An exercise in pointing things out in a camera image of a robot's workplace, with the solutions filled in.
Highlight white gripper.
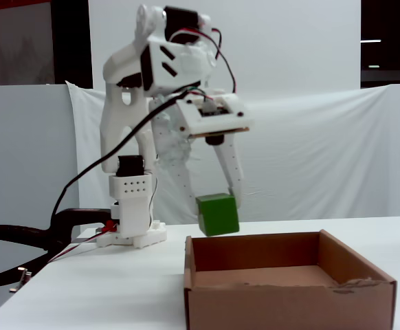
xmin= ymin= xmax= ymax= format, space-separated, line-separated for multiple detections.
xmin=151 ymin=87 xmax=246 ymax=216

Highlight green cube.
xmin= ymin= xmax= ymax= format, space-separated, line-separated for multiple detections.
xmin=195 ymin=193 xmax=240 ymax=238

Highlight brown cardboard box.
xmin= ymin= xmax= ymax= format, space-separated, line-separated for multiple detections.
xmin=184 ymin=229 xmax=398 ymax=330

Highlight white draped cloth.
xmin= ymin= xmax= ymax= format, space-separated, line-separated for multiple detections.
xmin=65 ymin=80 xmax=400 ymax=225

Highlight white backdrop screen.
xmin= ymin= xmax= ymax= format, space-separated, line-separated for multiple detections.
xmin=88 ymin=0 xmax=362 ymax=104

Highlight grey partition panel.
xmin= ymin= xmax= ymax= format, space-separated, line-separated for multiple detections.
xmin=0 ymin=84 xmax=81 ymax=322

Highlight black table clamp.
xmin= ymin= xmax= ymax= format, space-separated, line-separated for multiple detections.
xmin=0 ymin=208 xmax=113 ymax=289

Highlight small metal clamp lever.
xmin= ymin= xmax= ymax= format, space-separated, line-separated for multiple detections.
xmin=9 ymin=267 xmax=32 ymax=294

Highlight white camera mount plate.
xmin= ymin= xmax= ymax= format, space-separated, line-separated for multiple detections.
xmin=175 ymin=95 xmax=256 ymax=147

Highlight black camera cable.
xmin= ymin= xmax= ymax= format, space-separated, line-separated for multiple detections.
xmin=50 ymin=87 xmax=208 ymax=241

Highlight red black arm wires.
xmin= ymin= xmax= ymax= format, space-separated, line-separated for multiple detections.
xmin=170 ymin=27 xmax=238 ymax=96

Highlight red white base wires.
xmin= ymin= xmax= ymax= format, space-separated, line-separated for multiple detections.
xmin=47 ymin=219 xmax=120 ymax=265

